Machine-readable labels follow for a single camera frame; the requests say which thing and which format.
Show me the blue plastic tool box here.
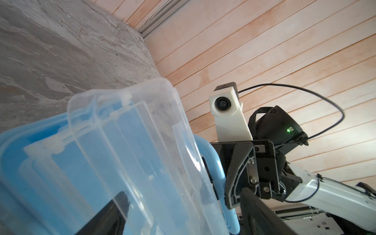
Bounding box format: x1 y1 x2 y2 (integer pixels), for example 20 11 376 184
1 78 240 235

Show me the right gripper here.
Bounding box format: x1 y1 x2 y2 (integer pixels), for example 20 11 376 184
212 140 282 209

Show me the horizontal aluminium wall rail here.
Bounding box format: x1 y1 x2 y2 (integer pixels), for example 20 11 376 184
138 0 191 40

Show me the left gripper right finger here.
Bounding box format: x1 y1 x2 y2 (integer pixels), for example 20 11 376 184
240 188 296 235

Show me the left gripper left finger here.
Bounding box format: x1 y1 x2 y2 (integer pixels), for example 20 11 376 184
76 192 130 235

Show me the aluminium mounting rail base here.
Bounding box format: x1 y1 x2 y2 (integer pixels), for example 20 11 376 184
273 205 344 235

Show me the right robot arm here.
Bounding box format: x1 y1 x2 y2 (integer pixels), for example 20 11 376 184
211 102 376 232

